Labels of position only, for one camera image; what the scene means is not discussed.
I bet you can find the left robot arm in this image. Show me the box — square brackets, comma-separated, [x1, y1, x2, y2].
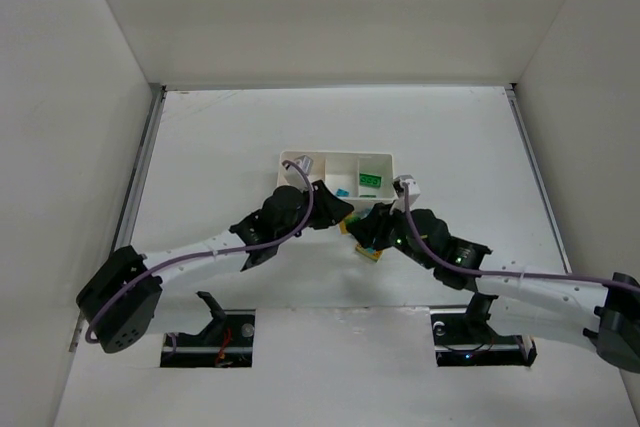
[76, 180, 354, 354]

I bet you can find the white three-compartment tray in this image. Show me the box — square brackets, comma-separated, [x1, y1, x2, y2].
[276, 150, 397, 211]

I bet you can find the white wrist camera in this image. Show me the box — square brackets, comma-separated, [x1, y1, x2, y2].
[392, 175, 421, 211]
[285, 155, 314, 185]

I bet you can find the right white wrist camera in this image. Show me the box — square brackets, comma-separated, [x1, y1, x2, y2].
[392, 175, 421, 211]

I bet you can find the yellow lego brick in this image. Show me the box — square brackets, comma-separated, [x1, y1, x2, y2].
[339, 215, 359, 235]

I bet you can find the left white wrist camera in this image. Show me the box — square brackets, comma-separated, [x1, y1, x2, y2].
[285, 155, 314, 185]

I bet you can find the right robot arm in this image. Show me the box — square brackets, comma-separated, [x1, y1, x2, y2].
[346, 203, 639, 373]

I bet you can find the green lego plate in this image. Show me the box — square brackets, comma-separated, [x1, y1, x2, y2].
[358, 172, 382, 189]

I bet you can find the multicolor lego cluster with frog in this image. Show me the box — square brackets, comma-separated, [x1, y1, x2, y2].
[355, 243, 383, 262]

